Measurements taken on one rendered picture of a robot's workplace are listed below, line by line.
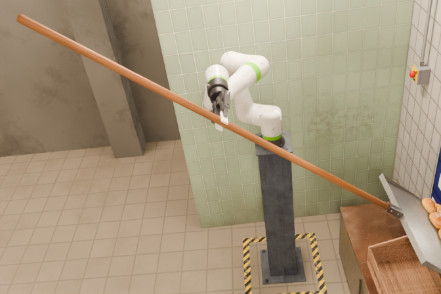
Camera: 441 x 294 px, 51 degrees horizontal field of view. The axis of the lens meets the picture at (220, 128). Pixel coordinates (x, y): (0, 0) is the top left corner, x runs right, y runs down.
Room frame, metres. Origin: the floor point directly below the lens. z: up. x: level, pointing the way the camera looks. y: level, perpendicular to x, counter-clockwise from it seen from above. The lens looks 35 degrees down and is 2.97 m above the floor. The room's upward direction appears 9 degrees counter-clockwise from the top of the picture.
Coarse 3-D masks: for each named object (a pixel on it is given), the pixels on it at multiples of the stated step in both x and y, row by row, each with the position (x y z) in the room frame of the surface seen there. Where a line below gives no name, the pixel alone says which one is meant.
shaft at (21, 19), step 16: (48, 32) 1.48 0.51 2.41; (80, 48) 1.48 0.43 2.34; (112, 64) 1.48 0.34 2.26; (144, 80) 1.47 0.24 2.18; (176, 96) 1.47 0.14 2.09; (208, 112) 1.47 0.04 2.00; (240, 128) 1.47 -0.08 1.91; (272, 144) 1.47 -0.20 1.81; (320, 176) 1.45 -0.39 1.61; (352, 192) 1.45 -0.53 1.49; (384, 208) 1.44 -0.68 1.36
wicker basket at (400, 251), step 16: (400, 240) 1.72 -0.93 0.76; (368, 256) 1.73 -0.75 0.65; (384, 256) 1.72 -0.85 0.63; (400, 256) 1.73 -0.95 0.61; (416, 256) 1.72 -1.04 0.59; (384, 272) 1.64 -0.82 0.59; (400, 272) 1.63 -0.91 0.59; (416, 272) 1.61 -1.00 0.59; (432, 272) 1.59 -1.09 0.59; (384, 288) 1.46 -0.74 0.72; (400, 288) 1.53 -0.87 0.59; (432, 288) 1.50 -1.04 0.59
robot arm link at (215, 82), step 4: (212, 80) 1.73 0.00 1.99; (216, 80) 1.71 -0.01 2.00; (220, 80) 1.71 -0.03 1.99; (224, 80) 1.73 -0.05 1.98; (208, 84) 1.71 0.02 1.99; (212, 84) 1.69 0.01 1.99; (216, 84) 1.69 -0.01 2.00; (220, 84) 1.69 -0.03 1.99; (224, 84) 1.69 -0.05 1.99; (208, 88) 1.70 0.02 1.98; (212, 88) 1.69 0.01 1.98; (224, 88) 1.68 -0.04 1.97; (208, 92) 1.69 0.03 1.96
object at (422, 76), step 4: (412, 64) 2.41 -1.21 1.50; (416, 64) 2.39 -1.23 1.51; (424, 64) 2.38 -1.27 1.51; (412, 68) 2.41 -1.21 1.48; (416, 68) 2.36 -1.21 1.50; (420, 68) 2.34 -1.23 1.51; (424, 68) 2.33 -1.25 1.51; (428, 68) 2.33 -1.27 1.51; (420, 72) 2.32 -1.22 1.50; (424, 72) 2.32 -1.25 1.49; (428, 72) 2.32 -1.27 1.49; (416, 76) 2.34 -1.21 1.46; (420, 76) 2.32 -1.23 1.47; (424, 76) 2.32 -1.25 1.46; (428, 76) 2.32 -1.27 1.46; (416, 80) 2.33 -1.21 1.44; (420, 80) 2.32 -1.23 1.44; (424, 80) 2.32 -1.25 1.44; (428, 80) 2.32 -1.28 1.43; (420, 84) 2.32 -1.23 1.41
